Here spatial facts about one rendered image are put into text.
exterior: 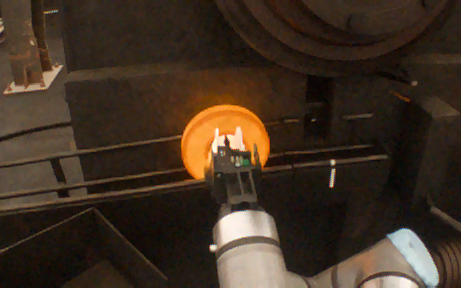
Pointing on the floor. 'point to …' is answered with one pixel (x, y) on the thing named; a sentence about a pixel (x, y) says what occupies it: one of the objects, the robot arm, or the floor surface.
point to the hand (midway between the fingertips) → (225, 138)
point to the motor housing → (458, 261)
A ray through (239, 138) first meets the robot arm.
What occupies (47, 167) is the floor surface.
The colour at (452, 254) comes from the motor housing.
